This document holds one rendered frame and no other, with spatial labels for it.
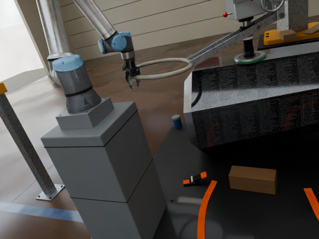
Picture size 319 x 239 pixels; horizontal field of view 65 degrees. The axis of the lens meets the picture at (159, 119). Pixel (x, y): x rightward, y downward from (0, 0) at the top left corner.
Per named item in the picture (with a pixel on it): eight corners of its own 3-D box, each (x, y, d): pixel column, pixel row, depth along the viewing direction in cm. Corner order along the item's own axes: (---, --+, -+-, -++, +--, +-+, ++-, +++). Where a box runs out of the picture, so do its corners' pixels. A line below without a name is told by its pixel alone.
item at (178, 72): (189, 58, 206) (188, 54, 204) (199, 73, 161) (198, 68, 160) (130, 67, 208) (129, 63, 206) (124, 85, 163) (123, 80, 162)
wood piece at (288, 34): (279, 36, 230) (278, 31, 228) (291, 34, 226) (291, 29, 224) (283, 41, 213) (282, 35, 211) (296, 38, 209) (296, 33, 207)
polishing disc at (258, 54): (271, 53, 177) (271, 51, 177) (250, 63, 169) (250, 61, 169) (248, 52, 195) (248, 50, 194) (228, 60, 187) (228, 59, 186)
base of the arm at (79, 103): (92, 109, 128) (85, 91, 124) (61, 115, 133) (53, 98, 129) (106, 96, 145) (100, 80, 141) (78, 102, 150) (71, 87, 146)
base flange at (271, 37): (264, 34, 269) (264, 30, 267) (318, 25, 248) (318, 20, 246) (263, 46, 230) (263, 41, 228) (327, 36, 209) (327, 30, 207)
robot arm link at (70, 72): (68, 96, 126) (53, 61, 119) (60, 92, 140) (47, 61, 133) (96, 85, 132) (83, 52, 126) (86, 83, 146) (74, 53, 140)
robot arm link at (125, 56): (118, 52, 167) (131, 49, 171) (120, 59, 169) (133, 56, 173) (124, 53, 160) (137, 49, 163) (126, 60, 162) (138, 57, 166)
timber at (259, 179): (230, 188, 182) (228, 175, 177) (233, 177, 191) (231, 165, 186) (275, 195, 167) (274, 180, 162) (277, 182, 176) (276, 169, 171)
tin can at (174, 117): (176, 124, 295) (173, 114, 290) (183, 124, 290) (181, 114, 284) (172, 128, 288) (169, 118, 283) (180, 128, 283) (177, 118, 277)
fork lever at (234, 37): (275, 14, 179) (273, 8, 178) (288, 15, 162) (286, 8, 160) (189, 62, 192) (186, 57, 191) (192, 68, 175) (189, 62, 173)
